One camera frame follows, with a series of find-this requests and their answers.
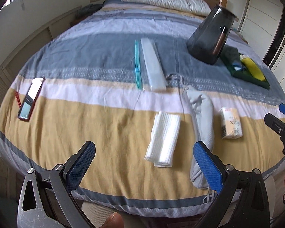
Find grey drawstring bag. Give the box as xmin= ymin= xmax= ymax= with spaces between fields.
xmin=166 ymin=73 xmax=216 ymax=190

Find white pillow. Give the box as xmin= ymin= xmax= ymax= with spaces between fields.
xmin=121 ymin=0 xmax=211 ymax=17

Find dark grey fleece cloth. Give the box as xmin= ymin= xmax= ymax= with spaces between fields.
xmin=220 ymin=45 xmax=240 ymax=66

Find dark smoked glass vase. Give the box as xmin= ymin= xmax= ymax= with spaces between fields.
xmin=186 ymin=5 xmax=236 ymax=65

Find brown bottle in vase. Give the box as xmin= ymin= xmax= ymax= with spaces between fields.
xmin=212 ymin=26 xmax=228 ymax=55

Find white waffle cloth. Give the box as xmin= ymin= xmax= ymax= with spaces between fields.
xmin=145 ymin=111 xmax=181 ymax=168

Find dark clothes on nightstand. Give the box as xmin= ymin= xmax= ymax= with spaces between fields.
xmin=75 ymin=4 xmax=103 ymax=19

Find dark green tray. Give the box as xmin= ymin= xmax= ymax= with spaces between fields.
xmin=221 ymin=59 xmax=270 ymax=89

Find red framed hand mirror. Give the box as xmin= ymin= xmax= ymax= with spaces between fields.
xmin=17 ymin=78 xmax=45 ymax=121

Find striped bed cover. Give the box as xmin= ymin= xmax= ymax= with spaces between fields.
xmin=0 ymin=0 xmax=285 ymax=218

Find yellow microfibre cloth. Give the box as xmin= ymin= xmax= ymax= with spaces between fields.
xmin=239 ymin=55 xmax=266 ymax=81

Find blue small cloth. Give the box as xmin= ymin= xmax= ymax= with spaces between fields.
xmin=232 ymin=60 xmax=246 ymax=72

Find clear zip pouch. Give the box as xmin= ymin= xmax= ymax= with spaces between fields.
xmin=134 ymin=38 xmax=167 ymax=92

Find beige tissue pack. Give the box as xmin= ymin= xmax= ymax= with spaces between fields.
xmin=219 ymin=107 xmax=242 ymax=139

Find person's left hand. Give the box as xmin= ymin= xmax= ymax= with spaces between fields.
xmin=100 ymin=212 xmax=124 ymax=228

